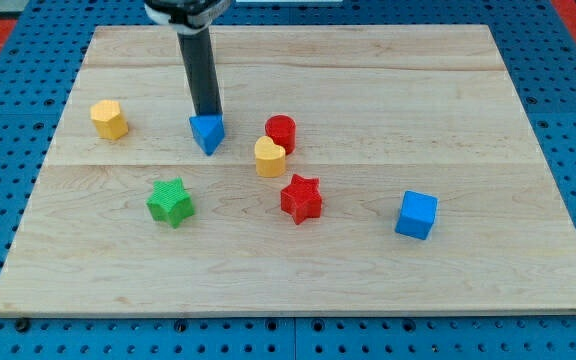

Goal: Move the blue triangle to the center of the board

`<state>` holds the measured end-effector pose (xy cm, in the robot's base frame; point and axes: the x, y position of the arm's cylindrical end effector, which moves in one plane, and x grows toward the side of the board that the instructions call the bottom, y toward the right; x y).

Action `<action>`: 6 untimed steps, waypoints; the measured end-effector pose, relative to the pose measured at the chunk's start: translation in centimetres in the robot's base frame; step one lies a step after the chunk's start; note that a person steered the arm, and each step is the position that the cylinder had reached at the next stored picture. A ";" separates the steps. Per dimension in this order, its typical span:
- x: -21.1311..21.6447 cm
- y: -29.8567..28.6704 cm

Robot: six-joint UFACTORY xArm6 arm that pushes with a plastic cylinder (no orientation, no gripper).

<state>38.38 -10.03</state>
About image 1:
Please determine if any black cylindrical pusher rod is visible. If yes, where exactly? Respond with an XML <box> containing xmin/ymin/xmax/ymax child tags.
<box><xmin>177</xmin><ymin>28</ymin><xmax>223</xmax><ymax>115</ymax></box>

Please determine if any blue triangle block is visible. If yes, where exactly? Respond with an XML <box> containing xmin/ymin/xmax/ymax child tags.
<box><xmin>189</xmin><ymin>114</ymin><xmax>225</xmax><ymax>156</ymax></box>

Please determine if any wooden board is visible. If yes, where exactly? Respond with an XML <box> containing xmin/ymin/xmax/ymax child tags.
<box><xmin>0</xmin><ymin>25</ymin><xmax>576</xmax><ymax>318</ymax></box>

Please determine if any yellow hexagon block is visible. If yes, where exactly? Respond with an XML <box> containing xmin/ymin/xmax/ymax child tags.
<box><xmin>90</xmin><ymin>100</ymin><xmax>129</xmax><ymax>140</ymax></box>

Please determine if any red cylinder block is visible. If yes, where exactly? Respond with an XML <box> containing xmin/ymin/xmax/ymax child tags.
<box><xmin>265</xmin><ymin>114</ymin><xmax>297</xmax><ymax>155</ymax></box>

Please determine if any yellow heart block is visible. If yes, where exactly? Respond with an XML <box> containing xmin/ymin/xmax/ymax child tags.
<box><xmin>254</xmin><ymin>136</ymin><xmax>286</xmax><ymax>178</ymax></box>

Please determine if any green star block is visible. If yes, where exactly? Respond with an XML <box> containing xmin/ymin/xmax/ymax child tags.
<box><xmin>146</xmin><ymin>177</ymin><xmax>195</xmax><ymax>228</ymax></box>

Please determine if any red star block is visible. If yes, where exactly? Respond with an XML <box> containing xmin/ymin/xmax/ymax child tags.
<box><xmin>280</xmin><ymin>174</ymin><xmax>323</xmax><ymax>225</ymax></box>

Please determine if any blue cube block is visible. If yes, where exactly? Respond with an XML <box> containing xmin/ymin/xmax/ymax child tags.
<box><xmin>394</xmin><ymin>190</ymin><xmax>439</xmax><ymax>240</ymax></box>

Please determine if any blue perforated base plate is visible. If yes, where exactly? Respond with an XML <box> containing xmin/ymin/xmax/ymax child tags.
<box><xmin>0</xmin><ymin>0</ymin><xmax>576</xmax><ymax>359</ymax></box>

